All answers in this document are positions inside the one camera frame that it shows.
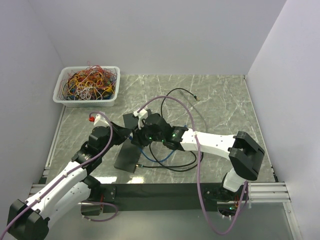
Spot blue ethernet cable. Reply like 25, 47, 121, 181
127, 134, 176, 162

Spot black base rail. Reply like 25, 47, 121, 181
101, 182, 243, 212

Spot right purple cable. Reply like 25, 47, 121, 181
137, 96, 250, 236

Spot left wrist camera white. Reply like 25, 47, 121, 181
88, 111, 110, 127

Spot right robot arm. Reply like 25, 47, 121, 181
131, 110, 265, 202

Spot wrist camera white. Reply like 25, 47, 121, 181
133, 109, 148, 129
88, 111, 110, 127

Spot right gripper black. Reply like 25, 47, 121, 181
131, 118, 165, 149

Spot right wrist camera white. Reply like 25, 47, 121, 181
133, 109, 148, 129

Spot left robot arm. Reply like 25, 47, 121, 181
4, 123, 132, 240

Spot white plastic basket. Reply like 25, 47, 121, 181
52, 65, 121, 108

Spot black ethernet cable short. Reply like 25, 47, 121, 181
151, 144, 198, 170

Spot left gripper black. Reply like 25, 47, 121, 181
99, 120, 132, 156

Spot tangled colourful wires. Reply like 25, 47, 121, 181
62, 60, 118, 101

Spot black network switch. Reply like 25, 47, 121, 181
122, 109, 152, 129
113, 139, 141, 174

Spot black ethernet cable long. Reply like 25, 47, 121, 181
136, 87, 208, 172

